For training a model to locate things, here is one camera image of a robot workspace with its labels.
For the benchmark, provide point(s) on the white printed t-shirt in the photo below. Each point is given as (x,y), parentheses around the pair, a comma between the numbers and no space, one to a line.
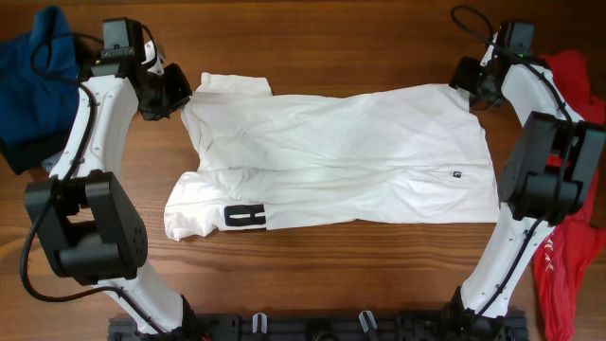
(415,155)

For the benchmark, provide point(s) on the red t-shirt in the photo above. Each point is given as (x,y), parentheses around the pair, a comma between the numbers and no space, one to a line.
(560,262)

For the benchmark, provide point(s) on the blue folded polo shirt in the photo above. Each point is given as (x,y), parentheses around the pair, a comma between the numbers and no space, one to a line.
(32,107)

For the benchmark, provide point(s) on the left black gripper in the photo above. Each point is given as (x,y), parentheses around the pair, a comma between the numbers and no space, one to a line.
(181,92)

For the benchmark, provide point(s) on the grey folded shirt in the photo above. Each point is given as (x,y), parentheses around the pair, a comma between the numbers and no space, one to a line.
(49,163)

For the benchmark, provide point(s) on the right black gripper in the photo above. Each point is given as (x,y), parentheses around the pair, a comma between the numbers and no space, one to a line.
(462,78)

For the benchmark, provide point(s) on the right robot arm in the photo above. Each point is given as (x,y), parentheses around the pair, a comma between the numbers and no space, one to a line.
(547,176)

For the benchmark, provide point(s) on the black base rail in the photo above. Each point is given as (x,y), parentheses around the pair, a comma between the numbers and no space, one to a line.
(405,326)

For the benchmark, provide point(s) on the black folded shirt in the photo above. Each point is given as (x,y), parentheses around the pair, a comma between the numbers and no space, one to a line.
(29,155)

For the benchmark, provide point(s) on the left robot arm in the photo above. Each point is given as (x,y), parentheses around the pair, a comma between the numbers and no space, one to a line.
(85,222)

